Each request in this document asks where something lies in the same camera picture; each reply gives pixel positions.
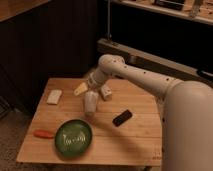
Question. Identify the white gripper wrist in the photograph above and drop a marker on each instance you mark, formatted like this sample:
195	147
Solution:
95	81

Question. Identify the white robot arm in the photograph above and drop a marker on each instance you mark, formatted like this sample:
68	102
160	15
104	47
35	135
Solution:
187	112

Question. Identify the green ceramic bowl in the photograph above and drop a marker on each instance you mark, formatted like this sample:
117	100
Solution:
73	138

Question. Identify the black rectangular object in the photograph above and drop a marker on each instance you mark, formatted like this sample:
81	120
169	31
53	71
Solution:
120	119

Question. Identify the wooden table board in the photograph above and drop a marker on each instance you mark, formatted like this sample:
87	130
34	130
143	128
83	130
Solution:
136	142

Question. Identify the grey metal beam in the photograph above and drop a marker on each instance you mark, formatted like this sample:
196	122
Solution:
151	62

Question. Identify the orange carrot toy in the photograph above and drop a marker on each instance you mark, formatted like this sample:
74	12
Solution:
43	134

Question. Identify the metal pole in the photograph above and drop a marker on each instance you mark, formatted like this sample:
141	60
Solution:
108	20

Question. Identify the wooden shelf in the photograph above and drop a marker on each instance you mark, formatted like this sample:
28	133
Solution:
200	11

